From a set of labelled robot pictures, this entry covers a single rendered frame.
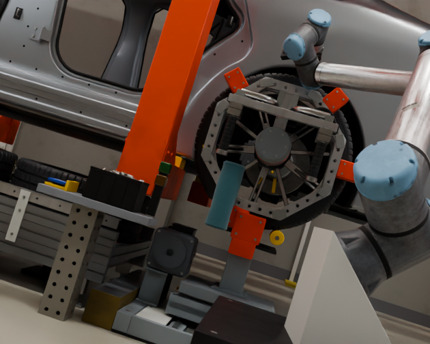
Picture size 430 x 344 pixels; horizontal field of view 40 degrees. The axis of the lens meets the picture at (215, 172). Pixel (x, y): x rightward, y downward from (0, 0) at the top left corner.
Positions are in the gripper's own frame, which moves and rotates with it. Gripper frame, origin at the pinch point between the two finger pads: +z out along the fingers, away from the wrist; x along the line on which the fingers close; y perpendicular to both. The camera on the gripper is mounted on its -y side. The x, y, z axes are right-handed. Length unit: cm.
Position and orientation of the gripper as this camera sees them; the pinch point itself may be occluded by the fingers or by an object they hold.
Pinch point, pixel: (296, 76)
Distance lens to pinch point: 261.9
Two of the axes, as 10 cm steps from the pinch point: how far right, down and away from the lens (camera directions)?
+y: 9.4, 3.1, -1.0
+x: 3.2, -8.0, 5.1
